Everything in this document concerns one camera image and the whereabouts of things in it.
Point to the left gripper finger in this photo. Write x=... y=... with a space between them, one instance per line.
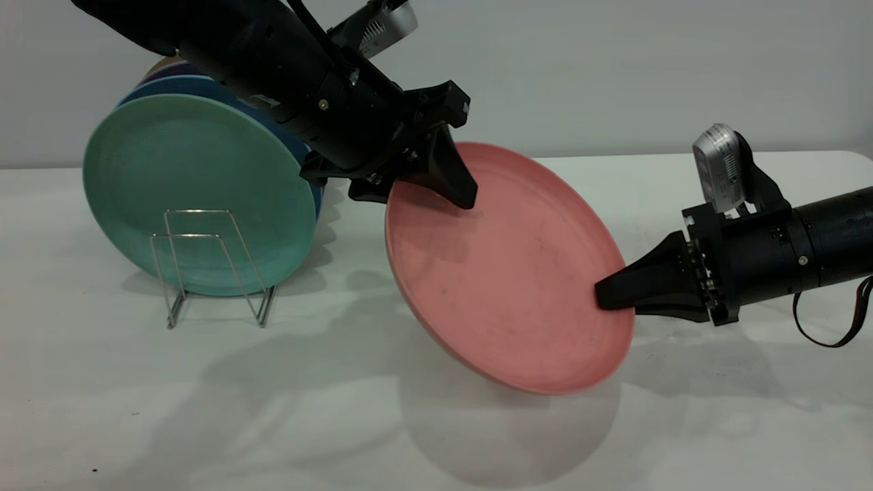
x=443 y=174
x=370 y=191

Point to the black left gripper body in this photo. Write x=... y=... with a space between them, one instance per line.
x=368 y=123

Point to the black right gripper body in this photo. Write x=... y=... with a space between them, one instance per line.
x=764 y=259

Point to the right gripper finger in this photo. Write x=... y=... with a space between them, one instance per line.
x=655 y=279
x=685 y=308

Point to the pink plate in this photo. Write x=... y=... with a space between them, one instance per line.
x=505 y=286

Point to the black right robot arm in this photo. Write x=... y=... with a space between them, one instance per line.
x=846 y=239

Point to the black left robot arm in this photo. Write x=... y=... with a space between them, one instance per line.
x=225 y=34

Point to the green plate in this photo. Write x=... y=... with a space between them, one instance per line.
x=191 y=164

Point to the blue plate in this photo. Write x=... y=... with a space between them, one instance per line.
x=184 y=85

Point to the dark purple plate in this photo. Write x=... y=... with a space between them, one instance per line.
x=179 y=71

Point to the beige plate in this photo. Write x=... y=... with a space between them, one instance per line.
x=164 y=65

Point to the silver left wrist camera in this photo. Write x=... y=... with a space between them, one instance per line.
x=389 y=27

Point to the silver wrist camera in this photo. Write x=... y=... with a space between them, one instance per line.
x=719 y=164
x=389 y=27

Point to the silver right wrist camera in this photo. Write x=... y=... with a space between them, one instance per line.
x=719 y=164

